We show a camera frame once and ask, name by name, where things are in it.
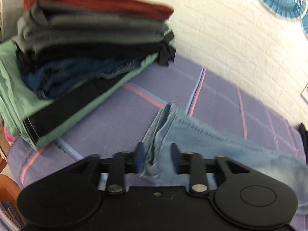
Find purple plaid bed sheet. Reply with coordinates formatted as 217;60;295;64
6;54;308;231

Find grey patterned pillow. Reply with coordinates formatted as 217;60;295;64
0;0;27;44

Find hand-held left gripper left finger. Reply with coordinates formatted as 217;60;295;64
65;142;146;194

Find folded grey pants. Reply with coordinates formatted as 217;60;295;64
11;1;169;53

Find folded red pants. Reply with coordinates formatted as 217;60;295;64
23;0;174;21

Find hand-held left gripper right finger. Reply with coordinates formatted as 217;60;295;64
170;144;251;193

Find black cloth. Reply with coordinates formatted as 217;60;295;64
298;123;308;145

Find floral patterned bedding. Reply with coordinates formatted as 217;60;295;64
0;127;15;150

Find folded green quilt black trim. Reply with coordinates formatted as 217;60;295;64
0;29;175;152

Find folded black pants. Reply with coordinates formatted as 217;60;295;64
16;32;177;75

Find wooden nightstand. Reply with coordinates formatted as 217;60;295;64
0;175;22;205

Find folded dark blue jeans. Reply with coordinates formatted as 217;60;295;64
20;58;142;100

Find light blue jeans pants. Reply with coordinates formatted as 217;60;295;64
140;102;308;216

